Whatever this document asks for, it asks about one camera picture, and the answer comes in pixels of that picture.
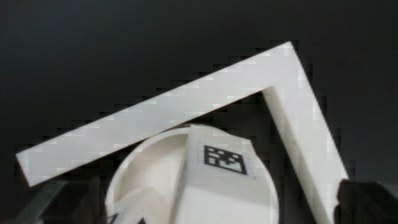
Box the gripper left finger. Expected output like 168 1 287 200
11 176 107 224

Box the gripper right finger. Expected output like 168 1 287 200
335 180 398 224

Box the white round stool seat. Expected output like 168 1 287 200
105 123 281 224

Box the white stool leg with tag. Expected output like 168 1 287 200
105 187 176 224

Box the white L-shaped obstacle frame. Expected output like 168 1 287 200
17 44 349 224

